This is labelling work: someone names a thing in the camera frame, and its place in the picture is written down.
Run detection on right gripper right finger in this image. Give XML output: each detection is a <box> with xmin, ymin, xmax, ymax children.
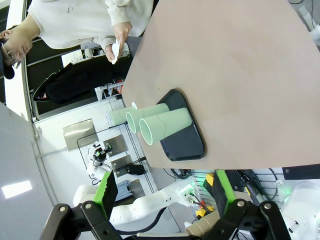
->
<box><xmin>203</xmin><ymin>169</ymin><xmax>292</xmax><ymax>240</ymax></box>

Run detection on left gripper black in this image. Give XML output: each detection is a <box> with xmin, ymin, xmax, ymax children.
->
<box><xmin>92</xmin><ymin>143</ymin><xmax>112</xmax><ymax>162</ymax></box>

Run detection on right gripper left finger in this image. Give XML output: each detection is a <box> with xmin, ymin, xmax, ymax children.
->
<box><xmin>39</xmin><ymin>169</ymin><xmax>126</xmax><ymax>240</ymax></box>

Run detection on pale green plastic cup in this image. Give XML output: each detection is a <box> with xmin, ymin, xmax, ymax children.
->
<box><xmin>109</xmin><ymin>106</ymin><xmax>137</xmax><ymax>127</ymax></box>
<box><xmin>125</xmin><ymin>102</ymin><xmax>171</xmax><ymax>134</ymax></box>
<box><xmin>139</xmin><ymin>107</ymin><xmax>193</xmax><ymax>146</ymax></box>

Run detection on person's left forearm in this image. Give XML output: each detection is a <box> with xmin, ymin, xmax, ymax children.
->
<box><xmin>104</xmin><ymin>0</ymin><xmax>135</xmax><ymax>27</ymax></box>

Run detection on person's right forearm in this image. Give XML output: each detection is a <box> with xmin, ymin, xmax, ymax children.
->
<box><xmin>91</xmin><ymin>35</ymin><xmax>118</xmax><ymax>48</ymax></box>

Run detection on person's right hand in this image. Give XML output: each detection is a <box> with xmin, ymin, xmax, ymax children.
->
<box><xmin>104</xmin><ymin>43</ymin><xmax>118</xmax><ymax>63</ymax></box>

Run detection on person's left hand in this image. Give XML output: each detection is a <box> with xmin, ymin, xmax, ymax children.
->
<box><xmin>112</xmin><ymin>21</ymin><xmax>133</xmax><ymax>51</ymax></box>

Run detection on yellow plastic part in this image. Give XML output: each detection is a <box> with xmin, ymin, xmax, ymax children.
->
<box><xmin>202</xmin><ymin>173</ymin><xmax>216</xmax><ymax>188</ymax></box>

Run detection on blue-grey cloth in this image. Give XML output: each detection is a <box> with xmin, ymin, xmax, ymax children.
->
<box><xmin>116</xmin><ymin>181</ymin><xmax>134</xmax><ymax>199</ymax></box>

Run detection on small metal floor plate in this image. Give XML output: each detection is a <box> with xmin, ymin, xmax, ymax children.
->
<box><xmin>102</xmin><ymin>134</ymin><xmax>130</xmax><ymax>158</ymax></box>
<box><xmin>109</xmin><ymin>154</ymin><xmax>133</xmax><ymax>176</ymax></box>

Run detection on large metal floor plate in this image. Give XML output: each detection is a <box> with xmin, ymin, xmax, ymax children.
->
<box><xmin>62</xmin><ymin>118</ymin><xmax>98</xmax><ymax>152</ymax></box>

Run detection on yellow emergency stop box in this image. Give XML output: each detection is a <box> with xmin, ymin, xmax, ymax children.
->
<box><xmin>195</xmin><ymin>207</ymin><xmax>213</xmax><ymax>219</ymax></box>

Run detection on black bag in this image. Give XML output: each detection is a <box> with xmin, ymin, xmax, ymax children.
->
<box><xmin>126</xmin><ymin>163</ymin><xmax>148</xmax><ymax>176</ymax></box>

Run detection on cardboard tube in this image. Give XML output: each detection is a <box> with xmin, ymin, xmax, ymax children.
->
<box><xmin>184</xmin><ymin>214</ymin><xmax>221</xmax><ymax>236</ymax></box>

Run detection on black plastic tray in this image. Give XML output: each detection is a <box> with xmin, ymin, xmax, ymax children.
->
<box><xmin>156</xmin><ymin>88</ymin><xmax>206</xmax><ymax>162</ymax></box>

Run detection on shelf with boxes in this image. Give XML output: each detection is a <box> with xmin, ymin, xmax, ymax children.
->
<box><xmin>94</xmin><ymin>78</ymin><xmax>126</xmax><ymax>102</ymax></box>

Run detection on black shoe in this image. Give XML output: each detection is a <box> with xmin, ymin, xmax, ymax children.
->
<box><xmin>32</xmin><ymin>72</ymin><xmax>58</xmax><ymax>102</ymax></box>

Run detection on black cap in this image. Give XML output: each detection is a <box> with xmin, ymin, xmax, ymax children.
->
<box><xmin>0</xmin><ymin>56</ymin><xmax>16</xmax><ymax>80</ymax></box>

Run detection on person in white sweatshirt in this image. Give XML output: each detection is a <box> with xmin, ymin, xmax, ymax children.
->
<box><xmin>0</xmin><ymin>0</ymin><xmax>155</xmax><ymax>105</ymax></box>

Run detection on eyeglasses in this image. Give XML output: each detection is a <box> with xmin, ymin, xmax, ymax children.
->
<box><xmin>1</xmin><ymin>41</ymin><xmax>20</xmax><ymax>68</ymax></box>

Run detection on black wire frame rack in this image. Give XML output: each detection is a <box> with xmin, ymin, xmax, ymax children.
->
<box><xmin>76</xmin><ymin>122</ymin><xmax>157</xmax><ymax>193</ymax></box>

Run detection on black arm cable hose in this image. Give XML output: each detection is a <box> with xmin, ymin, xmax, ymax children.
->
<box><xmin>112</xmin><ymin>207</ymin><xmax>167</xmax><ymax>236</ymax></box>

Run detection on black bracket bar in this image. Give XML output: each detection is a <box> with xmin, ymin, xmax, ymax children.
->
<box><xmin>282</xmin><ymin>163</ymin><xmax>320</xmax><ymax>181</ymax></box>

